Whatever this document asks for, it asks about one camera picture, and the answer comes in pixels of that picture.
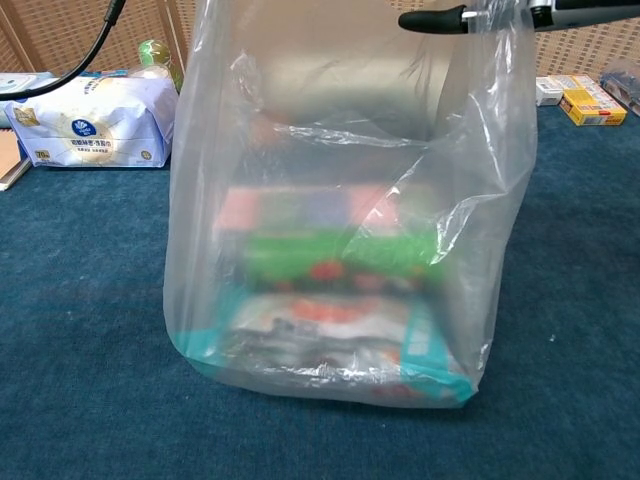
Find yellow box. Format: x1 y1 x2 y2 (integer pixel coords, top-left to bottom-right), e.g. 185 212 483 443
548 74 628 126

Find green box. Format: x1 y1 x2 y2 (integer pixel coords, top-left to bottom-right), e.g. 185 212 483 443
242 229 446 291

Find white blue tissue pack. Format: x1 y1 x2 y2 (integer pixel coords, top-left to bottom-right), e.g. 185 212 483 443
4 74 180 169

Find green plastic bottle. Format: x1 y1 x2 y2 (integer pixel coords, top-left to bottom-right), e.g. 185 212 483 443
138 39 185 96

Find transparent plastic shopping bag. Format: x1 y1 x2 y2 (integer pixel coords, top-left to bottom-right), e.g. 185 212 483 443
163 0 539 410

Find wooden rattan folding screen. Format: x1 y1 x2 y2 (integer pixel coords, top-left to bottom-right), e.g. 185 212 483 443
0 0 640 96

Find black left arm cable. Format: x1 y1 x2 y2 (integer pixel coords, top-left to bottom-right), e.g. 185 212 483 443
0 0 129 101

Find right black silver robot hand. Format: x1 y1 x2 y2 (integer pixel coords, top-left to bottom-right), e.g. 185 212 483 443
398 0 640 35

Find teal carpet table cover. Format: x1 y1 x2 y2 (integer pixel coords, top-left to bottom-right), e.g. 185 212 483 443
0 92 640 480

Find brown spiral notebook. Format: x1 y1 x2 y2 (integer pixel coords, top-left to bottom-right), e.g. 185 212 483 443
0 128 32 192

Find teal edged snack pack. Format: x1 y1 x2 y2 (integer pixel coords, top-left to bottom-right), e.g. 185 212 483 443
179 292 474 406

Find small white box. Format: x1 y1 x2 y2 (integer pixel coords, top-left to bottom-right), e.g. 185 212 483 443
535 76 565 107

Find purple pink tissue packets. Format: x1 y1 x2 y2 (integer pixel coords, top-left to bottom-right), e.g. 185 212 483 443
299 187 401 226

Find light blue wet wipes pack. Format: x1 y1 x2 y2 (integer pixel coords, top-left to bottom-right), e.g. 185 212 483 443
0 71 54 129

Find pink tissue packet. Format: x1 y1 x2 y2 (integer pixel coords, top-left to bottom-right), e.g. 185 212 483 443
219 189 261 231

